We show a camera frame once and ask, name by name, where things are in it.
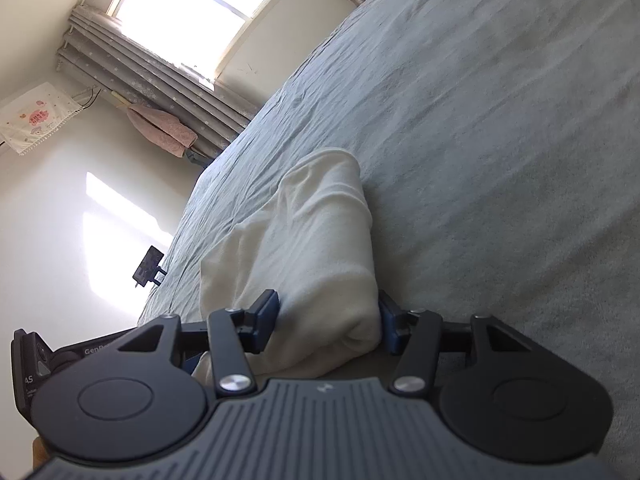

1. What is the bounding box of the pink hanging garment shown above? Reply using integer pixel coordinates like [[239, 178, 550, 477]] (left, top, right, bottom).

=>
[[125, 105, 199, 159]]

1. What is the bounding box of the grey star curtain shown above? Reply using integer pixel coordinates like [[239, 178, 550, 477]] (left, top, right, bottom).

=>
[[54, 5, 259, 162]]

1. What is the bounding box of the white printed wall cloth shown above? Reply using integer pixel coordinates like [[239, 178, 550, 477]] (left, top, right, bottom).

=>
[[0, 82, 84, 156]]

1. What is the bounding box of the black phone on stand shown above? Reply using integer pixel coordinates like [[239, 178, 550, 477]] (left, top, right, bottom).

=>
[[130, 245, 167, 289]]

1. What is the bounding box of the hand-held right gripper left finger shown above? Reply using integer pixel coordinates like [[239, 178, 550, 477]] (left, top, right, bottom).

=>
[[116, 289, 280, 397]]

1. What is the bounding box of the grey bed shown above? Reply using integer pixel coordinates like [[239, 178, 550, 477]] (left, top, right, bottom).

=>
[[136, 0, 640, 461]]

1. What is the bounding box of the white long-sleeve shirt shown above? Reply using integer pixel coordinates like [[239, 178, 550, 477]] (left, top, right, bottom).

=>
[[191, 147, 379, 389]]

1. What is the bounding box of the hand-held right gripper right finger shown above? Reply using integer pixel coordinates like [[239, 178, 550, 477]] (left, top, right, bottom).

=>
[[378, 290, 538, 397]]

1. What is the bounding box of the window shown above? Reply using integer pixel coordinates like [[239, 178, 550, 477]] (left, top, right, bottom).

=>
[[106, 0, 302, 84]]

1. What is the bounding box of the black cable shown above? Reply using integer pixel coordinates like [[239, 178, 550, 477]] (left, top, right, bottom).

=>
[[74, 87, 104, 112]]

